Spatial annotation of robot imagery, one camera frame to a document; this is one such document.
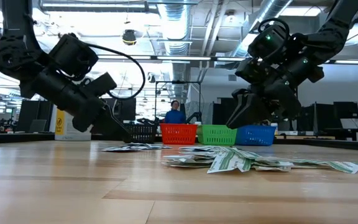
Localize black monitor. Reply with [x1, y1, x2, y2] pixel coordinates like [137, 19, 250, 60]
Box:
[333, 101, 358, 120]
[112, 98, 137, 124]
[297, 103, 334, 133]

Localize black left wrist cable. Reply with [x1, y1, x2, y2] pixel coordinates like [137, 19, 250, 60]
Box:
[85, 42, 147, 101]

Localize blue plastic basket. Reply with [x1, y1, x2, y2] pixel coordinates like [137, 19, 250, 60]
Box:
[235, 124, 277, 147]

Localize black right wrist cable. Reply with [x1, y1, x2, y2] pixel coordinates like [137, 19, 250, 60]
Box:
[257, 17, 291, 43]

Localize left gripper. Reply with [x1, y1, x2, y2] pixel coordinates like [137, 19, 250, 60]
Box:
[20, 68, 133, 143]

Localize red plastic basket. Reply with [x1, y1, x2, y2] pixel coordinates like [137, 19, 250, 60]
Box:
[160, 123, 199, 146]

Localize grey chair back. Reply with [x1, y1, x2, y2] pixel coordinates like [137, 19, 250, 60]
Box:
[29, 119, 48, 134]

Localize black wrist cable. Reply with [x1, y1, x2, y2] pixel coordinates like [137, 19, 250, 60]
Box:
[85, 42, 147, 101]
[257, 17, 291, 43]

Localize black partition panels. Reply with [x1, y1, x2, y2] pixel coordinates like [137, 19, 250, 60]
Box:
[16, 98, 55, 134]

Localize black workbench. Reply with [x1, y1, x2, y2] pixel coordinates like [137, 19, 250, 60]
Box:
[323, 126, 358, 141]

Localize person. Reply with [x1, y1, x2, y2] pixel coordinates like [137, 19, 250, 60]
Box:
[164, 100, 187, 124]

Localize black plastic basket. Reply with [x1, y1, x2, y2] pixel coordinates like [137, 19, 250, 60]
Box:
[126, 123, 158, 144]

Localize silver ventilation duct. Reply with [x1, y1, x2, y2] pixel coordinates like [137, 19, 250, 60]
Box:
[156, 0, 193, 103]
[228, 0, 293, 58]

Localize black-print towelette packet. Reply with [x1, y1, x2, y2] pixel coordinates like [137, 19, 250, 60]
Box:
[100, 144, 139, 152]
[129, 142, 173, 151]

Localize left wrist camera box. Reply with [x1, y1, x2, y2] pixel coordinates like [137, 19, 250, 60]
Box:
[84, 72, 118, 98]

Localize grey tarp curtain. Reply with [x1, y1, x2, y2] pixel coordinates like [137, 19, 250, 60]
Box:
[185, 101, 214, 125]

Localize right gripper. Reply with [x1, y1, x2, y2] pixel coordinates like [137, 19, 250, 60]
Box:
[227, 55, 324, 130]

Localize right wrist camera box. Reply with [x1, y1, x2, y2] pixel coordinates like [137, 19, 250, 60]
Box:
[234, 57, 262, 85]

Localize black frame stand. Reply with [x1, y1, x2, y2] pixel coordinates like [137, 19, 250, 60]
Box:
[154, 80, 203, 124]

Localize green plastic basket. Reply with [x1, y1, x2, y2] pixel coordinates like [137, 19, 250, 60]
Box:
[196, 124, 239, 146]

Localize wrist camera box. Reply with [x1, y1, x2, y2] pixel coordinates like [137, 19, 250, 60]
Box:
[84, 72, 118, 98]
[234, 57, 262, 85]

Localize ceiling light tube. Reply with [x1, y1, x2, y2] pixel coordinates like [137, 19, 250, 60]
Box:
[98, 55, 252, 62]

